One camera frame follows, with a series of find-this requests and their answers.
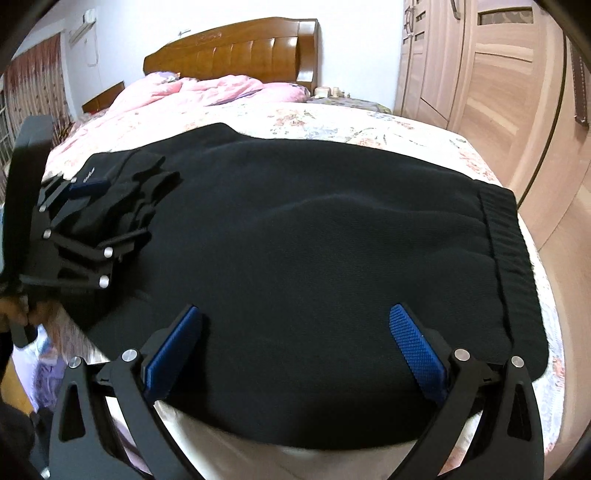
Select brown leather strap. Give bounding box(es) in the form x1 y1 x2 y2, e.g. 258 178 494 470
569 44 591 129

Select person's left hand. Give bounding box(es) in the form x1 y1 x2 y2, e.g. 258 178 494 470
0 295 47 334

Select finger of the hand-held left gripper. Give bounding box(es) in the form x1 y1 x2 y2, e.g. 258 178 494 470
36 176 112 215
28 228 152 291

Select floral bed sheet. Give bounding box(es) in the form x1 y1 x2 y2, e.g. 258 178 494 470
46 95 568 480

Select white air conditioner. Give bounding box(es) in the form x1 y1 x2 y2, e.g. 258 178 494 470
68 0 99 43

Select black pants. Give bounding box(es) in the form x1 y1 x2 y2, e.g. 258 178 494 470
44 122 546 450

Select pink quilt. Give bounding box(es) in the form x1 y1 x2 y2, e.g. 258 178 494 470
46 74 311 185

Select light wooden wardrobe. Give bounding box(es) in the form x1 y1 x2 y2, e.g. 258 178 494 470
392 0 591 324

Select nightstand with floral cloth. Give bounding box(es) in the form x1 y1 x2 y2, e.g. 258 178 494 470
309 93 393 114

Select purple cloth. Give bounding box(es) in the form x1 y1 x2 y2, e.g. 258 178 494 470
11 323 65 411

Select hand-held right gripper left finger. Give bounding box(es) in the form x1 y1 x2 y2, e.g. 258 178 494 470
48 304 206 480

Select red patterned curtain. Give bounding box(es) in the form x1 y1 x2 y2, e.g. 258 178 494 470
0 32 70 176

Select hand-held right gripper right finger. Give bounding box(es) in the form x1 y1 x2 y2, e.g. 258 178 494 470
389 303 543 480

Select wooden headboard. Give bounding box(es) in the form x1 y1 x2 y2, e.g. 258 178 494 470
143 17 320 95

